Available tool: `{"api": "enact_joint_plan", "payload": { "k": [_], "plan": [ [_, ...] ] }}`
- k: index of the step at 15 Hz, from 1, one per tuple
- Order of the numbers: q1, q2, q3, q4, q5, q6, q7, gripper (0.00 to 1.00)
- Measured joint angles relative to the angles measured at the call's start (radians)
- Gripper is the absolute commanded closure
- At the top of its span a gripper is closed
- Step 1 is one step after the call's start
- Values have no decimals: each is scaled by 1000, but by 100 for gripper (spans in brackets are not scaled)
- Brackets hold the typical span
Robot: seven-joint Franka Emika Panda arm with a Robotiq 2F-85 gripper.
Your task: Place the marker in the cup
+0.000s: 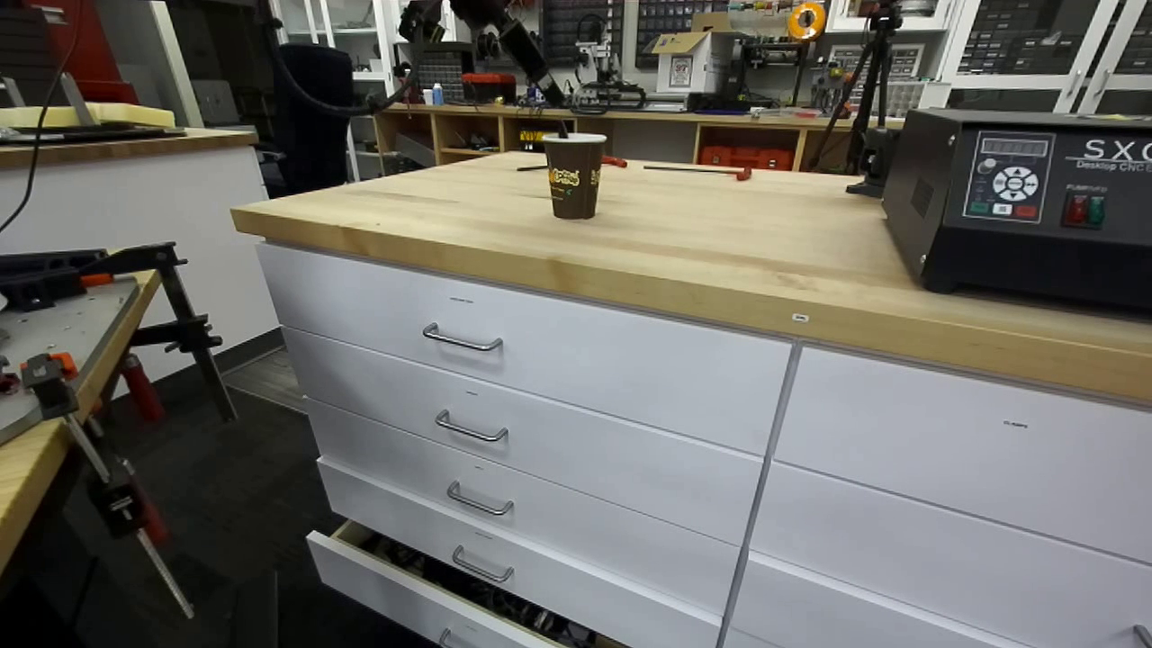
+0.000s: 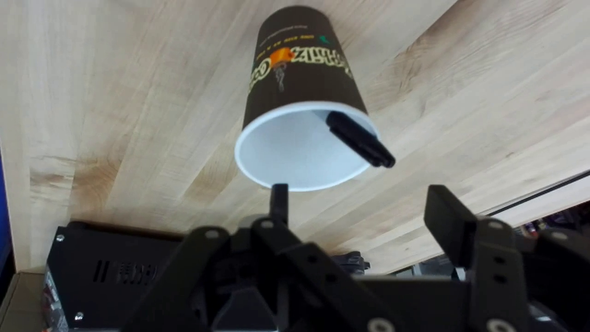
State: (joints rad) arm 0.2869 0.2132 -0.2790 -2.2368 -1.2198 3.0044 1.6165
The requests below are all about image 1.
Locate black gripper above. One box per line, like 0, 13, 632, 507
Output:
459, 0, 576, 113

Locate brown paper coffee cup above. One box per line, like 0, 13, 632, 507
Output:
541, 130, 613, 223

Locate red toolbox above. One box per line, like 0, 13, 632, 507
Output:
458, 70, 522, 110

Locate dark tool pegboard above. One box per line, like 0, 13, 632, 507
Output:
501, 0, 627, 71

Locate wooden shelf workbench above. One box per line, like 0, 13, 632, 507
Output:
364, 98, 912, 178

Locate beige cardboard box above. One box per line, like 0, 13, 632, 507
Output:
648, 31, 721, 100

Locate white framed shelf unit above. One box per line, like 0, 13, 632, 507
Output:
261, 0, 474, 105

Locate red storage bins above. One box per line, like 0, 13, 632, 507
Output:
694, 142, 798, 172

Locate black office chair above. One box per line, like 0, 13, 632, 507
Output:
256, 43, 358, 203

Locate yellow reel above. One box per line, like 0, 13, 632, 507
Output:
784, 0, 830, 47

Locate white cabinet drawer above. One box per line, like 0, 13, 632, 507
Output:
285, 331, 771, 548
315, 461, 724, 648
302, 519, 627, 648
256, 241, 794, 457
302, 404, 750, 628
750, 461, 1152, 648
774, 344, 1152, 568
721, 555, 950, 648

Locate white counter wood top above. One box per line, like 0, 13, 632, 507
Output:
0, 123, 280, 375

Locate light wooden board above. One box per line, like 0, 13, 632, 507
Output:
0, 100, 180, 137

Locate red cabinet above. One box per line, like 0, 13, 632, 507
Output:
22, 0, 141, 110

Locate white glass door cabinet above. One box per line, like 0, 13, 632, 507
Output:
930, 0, 1152, 121

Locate black control box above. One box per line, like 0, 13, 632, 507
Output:
882, 105, 1152, 319

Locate black orange quick clamp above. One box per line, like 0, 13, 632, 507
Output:
0, 241, 184, 319

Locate grey metal plate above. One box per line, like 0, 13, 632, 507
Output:
0, 278, 148, 447

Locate black orange bar clamp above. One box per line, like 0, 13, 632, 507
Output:
15, 350, 199, 625

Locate wooden side table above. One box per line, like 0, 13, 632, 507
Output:
0, 267, 166, 575

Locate black camera tripod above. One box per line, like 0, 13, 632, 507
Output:
810, 0, 912, 178

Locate red clamp handle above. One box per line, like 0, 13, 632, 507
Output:
115, 350, 171, 424

